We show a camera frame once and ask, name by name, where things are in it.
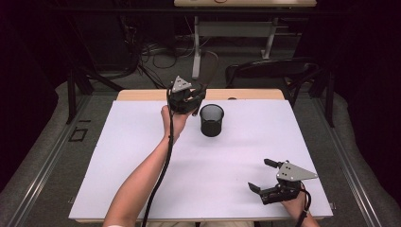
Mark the person's right hand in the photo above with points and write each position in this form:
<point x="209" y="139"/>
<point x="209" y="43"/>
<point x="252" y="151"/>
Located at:
<point x="296" y="206"/>

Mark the black mesh pen holder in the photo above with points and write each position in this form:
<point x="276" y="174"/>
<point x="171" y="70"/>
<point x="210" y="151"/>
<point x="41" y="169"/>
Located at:
<point x="212" y="124"/>

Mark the black chair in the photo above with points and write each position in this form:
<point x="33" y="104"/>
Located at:
<point x="268" y="67"/>

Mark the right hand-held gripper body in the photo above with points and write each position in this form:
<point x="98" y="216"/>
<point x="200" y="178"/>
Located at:
<point x="288" y="189"/>

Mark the person's left hand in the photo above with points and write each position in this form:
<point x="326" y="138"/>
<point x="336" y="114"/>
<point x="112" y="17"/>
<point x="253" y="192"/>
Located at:
<point x="173" y="123"/>

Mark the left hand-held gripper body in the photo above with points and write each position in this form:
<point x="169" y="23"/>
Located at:
<point x="181" y="99"/>

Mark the black metal stand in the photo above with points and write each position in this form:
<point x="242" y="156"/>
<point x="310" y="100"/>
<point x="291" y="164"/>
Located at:
<point x="72" y="94"/>
<point x="330" y="104"/>

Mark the wooden desk with white legs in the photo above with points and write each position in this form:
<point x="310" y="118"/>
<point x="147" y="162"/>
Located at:
<point x="239" y="29"/>

